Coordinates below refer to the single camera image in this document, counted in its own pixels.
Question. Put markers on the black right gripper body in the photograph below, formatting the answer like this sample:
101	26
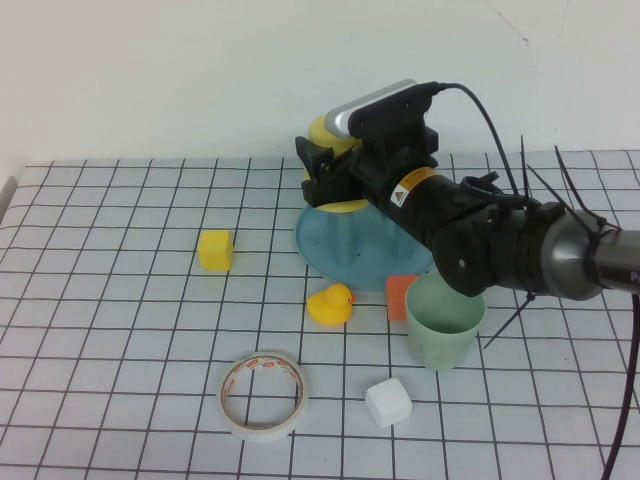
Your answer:
395	160

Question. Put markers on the white black-grid table cover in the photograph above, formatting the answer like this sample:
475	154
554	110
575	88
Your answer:
100	325

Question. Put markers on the white foam cube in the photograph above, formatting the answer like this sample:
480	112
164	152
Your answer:
387	405

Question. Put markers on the yellow plastic cup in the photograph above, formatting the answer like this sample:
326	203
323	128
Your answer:
320	130

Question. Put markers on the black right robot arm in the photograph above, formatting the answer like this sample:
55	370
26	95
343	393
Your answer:
500	250

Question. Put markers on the yellow foam cube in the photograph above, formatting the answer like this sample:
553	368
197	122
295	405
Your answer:
215	252

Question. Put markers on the black zip tie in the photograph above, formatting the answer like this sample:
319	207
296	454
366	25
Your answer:
578	185
510	320
524	160

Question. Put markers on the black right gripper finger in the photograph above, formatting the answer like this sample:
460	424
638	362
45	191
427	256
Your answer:
315	155
325	190

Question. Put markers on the light green plastic cup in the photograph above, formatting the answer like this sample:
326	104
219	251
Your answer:
440	350

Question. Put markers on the yellow rubber duck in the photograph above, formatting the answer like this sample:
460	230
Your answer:
327	310

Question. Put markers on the orange foam cube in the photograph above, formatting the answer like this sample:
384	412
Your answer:
396	300

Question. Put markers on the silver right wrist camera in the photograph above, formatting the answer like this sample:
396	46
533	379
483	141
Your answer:
350	112

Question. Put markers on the blue cup stand with posts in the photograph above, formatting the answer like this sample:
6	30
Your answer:
345	250

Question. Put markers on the white tape roll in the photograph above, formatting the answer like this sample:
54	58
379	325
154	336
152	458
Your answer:
260	435

